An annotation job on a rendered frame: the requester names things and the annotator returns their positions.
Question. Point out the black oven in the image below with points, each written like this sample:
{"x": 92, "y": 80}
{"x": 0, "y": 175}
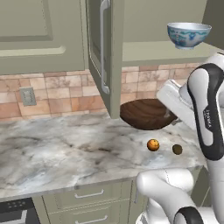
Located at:
{"x": 14, "y": 211}

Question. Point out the green open cupboard door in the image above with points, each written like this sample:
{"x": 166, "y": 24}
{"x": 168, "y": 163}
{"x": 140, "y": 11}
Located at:
{"x": 115, "y": 58}

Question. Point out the kiwi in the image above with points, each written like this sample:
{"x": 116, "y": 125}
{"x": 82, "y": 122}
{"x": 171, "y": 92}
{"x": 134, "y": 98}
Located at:
{"x": 177, "y": 149}

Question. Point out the blue and white patterned bowl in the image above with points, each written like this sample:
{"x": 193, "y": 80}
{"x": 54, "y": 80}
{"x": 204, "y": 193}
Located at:
{"x": 188, "y": 33}

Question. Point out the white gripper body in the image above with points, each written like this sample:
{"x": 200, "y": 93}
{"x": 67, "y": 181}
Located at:
{"x": 175, "y": 100}

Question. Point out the brown wooden bowl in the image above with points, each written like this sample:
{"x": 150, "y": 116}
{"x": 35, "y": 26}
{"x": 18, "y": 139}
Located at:
{"x": 144, "y": 113}

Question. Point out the grey wall socket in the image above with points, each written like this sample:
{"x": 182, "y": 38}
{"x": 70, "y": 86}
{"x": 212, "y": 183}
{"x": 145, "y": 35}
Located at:
{"x": 28, "y": 96}

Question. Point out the green open cupboard with shelf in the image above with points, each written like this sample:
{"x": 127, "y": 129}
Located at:
{"x": 145, "y": 52}

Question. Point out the green closed cupboard door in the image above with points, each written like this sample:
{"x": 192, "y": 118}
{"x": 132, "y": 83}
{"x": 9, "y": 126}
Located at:
{"x": 38, "y": 35}

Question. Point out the green drawer front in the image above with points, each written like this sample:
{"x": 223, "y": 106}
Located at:
{"x": 119, "y": 211}
{"x": 116, "y": 191}

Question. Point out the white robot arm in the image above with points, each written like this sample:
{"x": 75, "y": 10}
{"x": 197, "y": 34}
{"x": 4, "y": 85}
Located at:
{"x": 210, "y": 116}

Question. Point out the green base cupboard door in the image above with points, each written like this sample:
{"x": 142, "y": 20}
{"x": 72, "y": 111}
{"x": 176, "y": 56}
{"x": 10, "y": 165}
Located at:
{"x": 140, "y": 210}

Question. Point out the orange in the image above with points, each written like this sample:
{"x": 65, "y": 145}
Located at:
{"x": 153, "y": 145}

